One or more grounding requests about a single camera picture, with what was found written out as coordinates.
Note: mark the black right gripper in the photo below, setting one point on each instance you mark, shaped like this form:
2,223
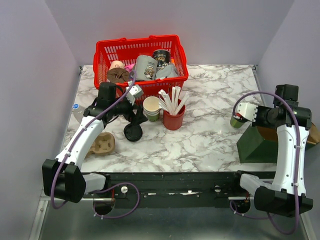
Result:
257,122

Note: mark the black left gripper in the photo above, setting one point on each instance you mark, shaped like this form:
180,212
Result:
138,118

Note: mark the green paper coffee cup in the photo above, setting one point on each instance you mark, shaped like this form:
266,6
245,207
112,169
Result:
237,121

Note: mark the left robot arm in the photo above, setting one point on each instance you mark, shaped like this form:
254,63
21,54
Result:
62,176

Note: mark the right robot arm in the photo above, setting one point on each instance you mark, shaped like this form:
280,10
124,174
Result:
286,195

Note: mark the brown paper bag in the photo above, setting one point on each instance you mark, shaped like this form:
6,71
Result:
271,134

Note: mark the stack of black cup lids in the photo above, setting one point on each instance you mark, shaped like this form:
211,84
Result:
133,133

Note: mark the stack of green paper cups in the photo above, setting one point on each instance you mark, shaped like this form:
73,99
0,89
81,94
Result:
151,108

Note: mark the red straw holder cup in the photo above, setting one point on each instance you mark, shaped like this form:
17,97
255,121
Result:
173,122

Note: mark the white wrapped straws bundle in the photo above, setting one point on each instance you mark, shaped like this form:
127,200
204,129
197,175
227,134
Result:
169,102

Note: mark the green bag holder stand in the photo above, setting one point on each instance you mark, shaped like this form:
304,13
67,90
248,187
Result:
255,150

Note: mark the brown cardboard cup carrier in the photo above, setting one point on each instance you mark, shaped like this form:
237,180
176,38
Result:
103,145

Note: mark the brown crumpled cloth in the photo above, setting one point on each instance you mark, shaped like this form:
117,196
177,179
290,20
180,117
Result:
117,75

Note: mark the grey printed cup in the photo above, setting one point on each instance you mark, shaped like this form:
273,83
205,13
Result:
145,68

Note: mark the grey cloth in basket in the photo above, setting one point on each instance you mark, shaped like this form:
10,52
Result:
168,71

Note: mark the beige cup in basket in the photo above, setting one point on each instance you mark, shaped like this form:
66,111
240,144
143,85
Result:
116,64

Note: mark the clear plastic water bottle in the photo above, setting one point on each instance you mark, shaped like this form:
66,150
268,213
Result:
78,112

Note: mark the black printed can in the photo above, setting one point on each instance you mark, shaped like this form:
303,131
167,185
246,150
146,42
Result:
163,58

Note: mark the red plastic shopping basket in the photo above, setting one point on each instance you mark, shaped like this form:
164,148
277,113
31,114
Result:
139,51

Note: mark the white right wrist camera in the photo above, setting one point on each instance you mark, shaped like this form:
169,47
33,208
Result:
247,111

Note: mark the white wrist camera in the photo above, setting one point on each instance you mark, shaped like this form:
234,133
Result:
134,93
247,111

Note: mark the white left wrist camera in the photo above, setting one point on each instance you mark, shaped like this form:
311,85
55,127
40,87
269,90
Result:
134,93

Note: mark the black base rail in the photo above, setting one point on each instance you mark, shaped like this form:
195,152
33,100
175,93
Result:
172,189

